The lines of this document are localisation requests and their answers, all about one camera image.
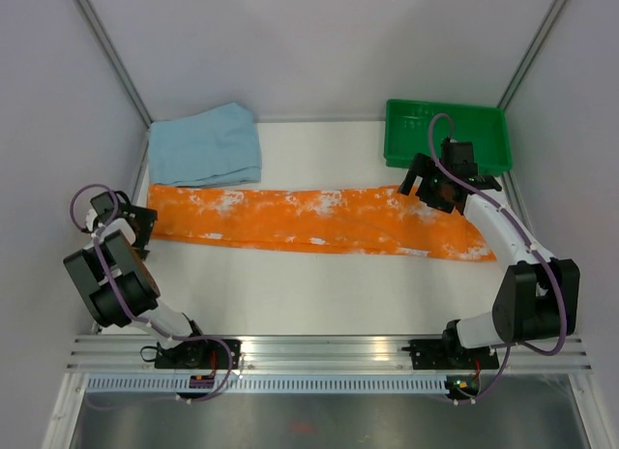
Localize orange tie-dye trousers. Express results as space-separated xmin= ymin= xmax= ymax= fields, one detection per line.
xmin=147 ymin=185 xmax=495 ymax=262

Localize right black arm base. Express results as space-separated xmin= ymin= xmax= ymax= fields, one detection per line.
xmin=401 ymin=320 xmax=499 ymax=372

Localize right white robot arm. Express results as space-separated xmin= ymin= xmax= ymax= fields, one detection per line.
xmin=398 ymin=154 xmax=580 ymax=368

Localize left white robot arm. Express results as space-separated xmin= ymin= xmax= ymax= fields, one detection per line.
xmin=63 ymin=204 xmax=211 ymax=369

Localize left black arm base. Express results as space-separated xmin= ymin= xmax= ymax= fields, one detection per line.
xmin=139 ymin=336 xmax=242 ymax=371

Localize light blue folded trousers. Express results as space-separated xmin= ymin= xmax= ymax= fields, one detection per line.
xmin=147 ymin=103 xmax=262 ymax=188

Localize green plastic tray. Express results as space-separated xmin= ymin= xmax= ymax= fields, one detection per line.
xmin=383 ymin=99 xmax=513 ymax=176

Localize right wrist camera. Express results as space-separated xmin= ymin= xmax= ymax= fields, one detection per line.
xmin=440 ymin=138 xmax=479 ymax=179

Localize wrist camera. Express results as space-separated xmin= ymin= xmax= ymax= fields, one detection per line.
xmin=440 ymin=138 xmax=479 ymax=179
xmin=86 ymin=191 xmax=131 ymax=230

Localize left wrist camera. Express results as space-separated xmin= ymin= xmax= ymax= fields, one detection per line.
xmin=86 ymin=191 xmax=131 ymax=230

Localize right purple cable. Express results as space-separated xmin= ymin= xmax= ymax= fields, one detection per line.
xmin=428 ymin=113 xmax=568 ymax=405

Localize purple cable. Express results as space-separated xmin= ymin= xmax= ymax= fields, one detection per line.
xmin=70 ymin=183 xmax=238 ymax=411
xmin=428 ymin=113 xmax=568 ymax=405

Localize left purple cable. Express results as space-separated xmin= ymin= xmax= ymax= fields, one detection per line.
xmin=70 ymin=183 xmax=238 ymax=411

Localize aluminium mounting rail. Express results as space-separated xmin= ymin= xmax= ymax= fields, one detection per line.
xmin=66 ymin=335 xmax=592 ymax=374

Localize white slotted cable duct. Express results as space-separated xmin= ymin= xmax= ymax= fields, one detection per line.
xmin=86 ymin=374 xmax=448 ymax=395

